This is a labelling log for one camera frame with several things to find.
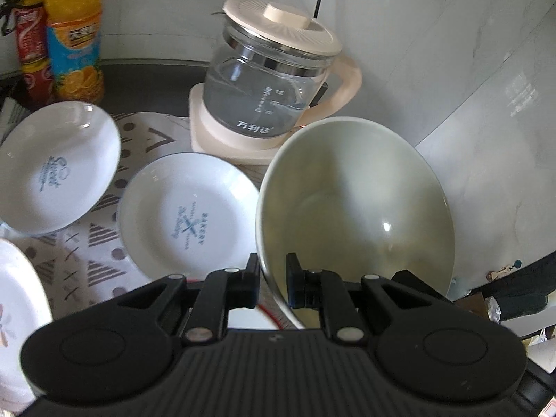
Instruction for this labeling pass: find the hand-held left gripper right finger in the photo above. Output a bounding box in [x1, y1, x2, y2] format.
[286, 253, 452, 344]

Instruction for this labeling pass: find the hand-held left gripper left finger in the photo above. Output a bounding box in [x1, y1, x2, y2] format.
[115, 253, 261, 346]

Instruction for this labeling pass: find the white ceramic bowl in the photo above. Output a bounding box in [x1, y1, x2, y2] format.
[255, 116, 456, 331]

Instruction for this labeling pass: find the white plate with crossed print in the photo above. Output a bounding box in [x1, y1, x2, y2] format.
[117, 152, 261, 283]

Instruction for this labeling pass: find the cream kettle base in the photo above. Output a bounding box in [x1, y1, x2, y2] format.
[188, 83, 313, 166]

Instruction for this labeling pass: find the patterned grey white table mat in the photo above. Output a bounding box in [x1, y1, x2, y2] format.
[0, 111, 265, 318]

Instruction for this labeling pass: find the glass kettle with cream lid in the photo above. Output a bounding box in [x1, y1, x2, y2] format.
[204, 0, 363, 140]

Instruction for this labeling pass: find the white plate with script print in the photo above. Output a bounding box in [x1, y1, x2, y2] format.
[0, 101, 122, 235]

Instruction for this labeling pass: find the dark cloth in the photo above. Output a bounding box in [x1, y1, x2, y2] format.
[452, 250, 556, 318]

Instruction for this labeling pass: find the white plate with floral print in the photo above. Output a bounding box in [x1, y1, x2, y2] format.
[0, 238, 55, 404]

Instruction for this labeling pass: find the white plastic bag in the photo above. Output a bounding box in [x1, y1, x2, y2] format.
[523, 328, 550, 350]

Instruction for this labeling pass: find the orange juice bottle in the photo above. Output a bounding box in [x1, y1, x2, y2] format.
[44, 0, 107, 106]

